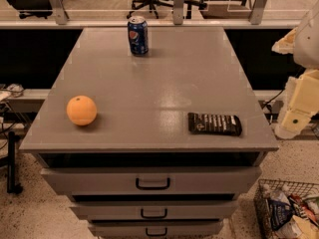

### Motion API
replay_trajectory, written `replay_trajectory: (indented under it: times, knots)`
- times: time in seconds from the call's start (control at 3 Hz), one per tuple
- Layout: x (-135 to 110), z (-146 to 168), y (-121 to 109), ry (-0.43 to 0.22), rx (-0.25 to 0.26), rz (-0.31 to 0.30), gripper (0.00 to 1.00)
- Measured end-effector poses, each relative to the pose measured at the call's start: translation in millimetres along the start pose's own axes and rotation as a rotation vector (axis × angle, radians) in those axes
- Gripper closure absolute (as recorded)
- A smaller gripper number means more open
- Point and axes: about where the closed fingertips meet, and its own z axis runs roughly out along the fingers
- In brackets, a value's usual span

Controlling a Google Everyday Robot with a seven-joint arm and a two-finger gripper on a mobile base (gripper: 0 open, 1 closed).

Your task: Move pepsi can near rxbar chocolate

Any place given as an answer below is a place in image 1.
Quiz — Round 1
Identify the grey drawer cabinet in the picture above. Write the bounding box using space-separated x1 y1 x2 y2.
21 27 278 239

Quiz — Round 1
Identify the yellow snack bag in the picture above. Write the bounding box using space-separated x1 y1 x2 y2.
293 216 319 239

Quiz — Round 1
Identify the middle drawer black handle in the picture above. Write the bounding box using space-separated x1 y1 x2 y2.
140 208 167 219

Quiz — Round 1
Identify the orange fruit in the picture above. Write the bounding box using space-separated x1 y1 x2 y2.
66 96 98 126

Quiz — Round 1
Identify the blue pepsi can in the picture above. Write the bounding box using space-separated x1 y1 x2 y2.
128 16 149 56

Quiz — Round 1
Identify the black stand leg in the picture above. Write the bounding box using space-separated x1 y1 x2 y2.
7 131 23 194

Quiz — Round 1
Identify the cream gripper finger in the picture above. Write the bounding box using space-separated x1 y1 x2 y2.
274 77 312 139
271 28 297 55

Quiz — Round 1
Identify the red snack bag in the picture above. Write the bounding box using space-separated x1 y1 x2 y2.
288 194 319 226

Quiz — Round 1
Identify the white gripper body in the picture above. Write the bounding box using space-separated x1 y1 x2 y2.
289 69 319 117

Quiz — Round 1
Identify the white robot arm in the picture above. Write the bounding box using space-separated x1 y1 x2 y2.
271 2 319 139

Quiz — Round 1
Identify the bottom drawer black handle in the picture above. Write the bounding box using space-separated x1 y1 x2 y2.
145 227 167 237

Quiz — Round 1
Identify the blue snack bag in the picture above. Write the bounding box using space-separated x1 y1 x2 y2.
268 190 293 230

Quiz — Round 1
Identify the top drawer black handle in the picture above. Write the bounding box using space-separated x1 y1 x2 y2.
136 178 170 190

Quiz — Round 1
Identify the wire basket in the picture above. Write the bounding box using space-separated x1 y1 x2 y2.
254 179 319 239

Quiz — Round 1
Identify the drawer black handle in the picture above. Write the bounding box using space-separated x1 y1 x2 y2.
136 178 170 190
145 227 167 237
140 208 167 219

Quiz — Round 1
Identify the black rxbar chocolate bar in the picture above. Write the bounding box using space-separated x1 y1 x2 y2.
187 113 242 136

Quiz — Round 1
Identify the black cable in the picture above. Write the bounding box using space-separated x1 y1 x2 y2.
260 68 305 124

